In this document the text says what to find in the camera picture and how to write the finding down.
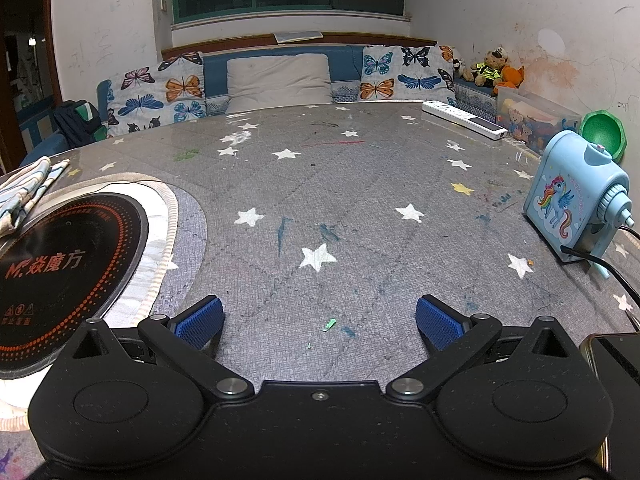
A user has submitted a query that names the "blue unicorn pencil sharpener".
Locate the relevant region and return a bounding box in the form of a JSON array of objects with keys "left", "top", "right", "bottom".
[{"left": 524, "top": 130, "right": 635, "bottom": 281}]

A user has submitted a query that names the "grey star tablecloth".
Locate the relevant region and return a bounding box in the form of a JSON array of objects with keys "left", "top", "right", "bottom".
[{"left": 0, "top": 100, "right": 640, "bottom": 461}]

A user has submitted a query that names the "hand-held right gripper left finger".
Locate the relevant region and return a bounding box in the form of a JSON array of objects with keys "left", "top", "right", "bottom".
[{"left": 64, "top": 295, "right": 254, "bottom": 402}]

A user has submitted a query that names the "blue striped knit garment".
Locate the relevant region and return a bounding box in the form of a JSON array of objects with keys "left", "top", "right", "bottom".
[{"left": 0, "top": 156, "right": 71, "bottom": 239}]

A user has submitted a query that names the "book on window sill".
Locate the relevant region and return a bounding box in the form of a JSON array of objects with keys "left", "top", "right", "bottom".
[{"left": 272, "top": 31, "right": 325, "bottom": 44}]

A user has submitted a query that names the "black round induction cooktop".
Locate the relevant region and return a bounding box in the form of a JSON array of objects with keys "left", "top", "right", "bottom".
[{"left": 0, "top": 192, "right": 150, "bottom": 379}]

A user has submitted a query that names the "clear plastic storage box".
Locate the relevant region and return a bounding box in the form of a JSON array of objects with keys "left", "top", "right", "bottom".
[{"left": 495, "top": 85, "right": 584, "bottom": 156}]

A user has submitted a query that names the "brown teddy bear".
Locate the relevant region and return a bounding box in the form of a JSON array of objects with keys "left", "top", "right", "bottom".
[{"left": 472, "top": 47, "right": 508, "bottom": 87}]

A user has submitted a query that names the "smartphone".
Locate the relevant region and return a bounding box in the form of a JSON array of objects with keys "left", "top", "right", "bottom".
[{"left": 580, "top": 332, "right": 640, "bottom": 480}]

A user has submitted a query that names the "white power strip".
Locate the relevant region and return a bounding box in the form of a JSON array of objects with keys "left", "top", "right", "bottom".
[{"left": 422, "top": 101, "right": 509, "bottom": 141}]

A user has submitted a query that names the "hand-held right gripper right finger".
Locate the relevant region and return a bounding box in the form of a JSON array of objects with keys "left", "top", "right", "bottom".
[{"left": 385, "top": 294, "right": 576, "bottom": 403}]

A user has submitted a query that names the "black cable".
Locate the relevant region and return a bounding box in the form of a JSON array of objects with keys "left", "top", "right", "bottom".
[{"left": 560, "top": 225, "right": 640, "bottom": 311}]

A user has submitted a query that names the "grey pillow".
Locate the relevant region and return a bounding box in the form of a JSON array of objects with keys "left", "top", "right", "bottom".
[{"left": 226, "top": 53, "right": 332, "bottom": 114}]

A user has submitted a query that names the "butterfly print cushion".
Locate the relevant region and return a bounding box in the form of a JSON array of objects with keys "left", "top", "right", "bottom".
[
  {"left": 106, "top": 51, "right": 207, "bottom": 137},
  {"left": 360, "top": 45, "right": 456, "bottom": 102}
]

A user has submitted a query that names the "orange plush toy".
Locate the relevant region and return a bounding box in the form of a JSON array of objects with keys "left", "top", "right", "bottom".
[{"left": 497, "top": 64, "right": 525, "bottom": 92}]

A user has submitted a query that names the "blue upholstered bench sofa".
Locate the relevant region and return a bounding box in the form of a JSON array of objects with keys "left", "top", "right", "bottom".
[{"left": 95, "top": 35, "right": 501, "bottom": 137}]

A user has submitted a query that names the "green bowl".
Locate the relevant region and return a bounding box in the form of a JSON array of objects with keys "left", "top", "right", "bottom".
[{"left": 580, "top": 110, "right": 627, "bottom": 164}]

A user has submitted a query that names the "dark backpack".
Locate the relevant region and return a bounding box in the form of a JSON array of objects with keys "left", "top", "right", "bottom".
[{"left": 52, "top": 100, "right": 108, "bottom": 150}]

